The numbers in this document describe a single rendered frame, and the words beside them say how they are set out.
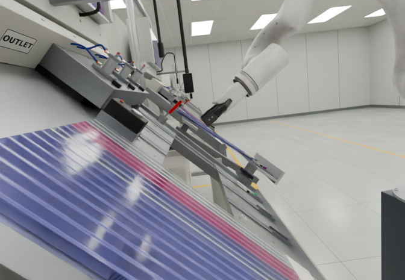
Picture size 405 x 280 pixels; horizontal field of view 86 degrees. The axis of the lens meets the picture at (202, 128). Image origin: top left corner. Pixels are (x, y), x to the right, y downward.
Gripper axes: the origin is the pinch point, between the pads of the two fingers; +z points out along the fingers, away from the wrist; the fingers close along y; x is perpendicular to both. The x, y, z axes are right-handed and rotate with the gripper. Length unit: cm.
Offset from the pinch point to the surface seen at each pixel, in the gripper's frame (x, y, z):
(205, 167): 13.9, -8.0, 12.2
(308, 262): 33.6, 29.5, 3.5
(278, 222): 33.7, 14.0, 3.9
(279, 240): 30.4, 23.5, 5.8
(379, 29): 252, -703, -649
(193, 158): 8.2, -8.0, 13.0
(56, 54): -30.3, 28.0, 11.7
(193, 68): -86, -749, -79
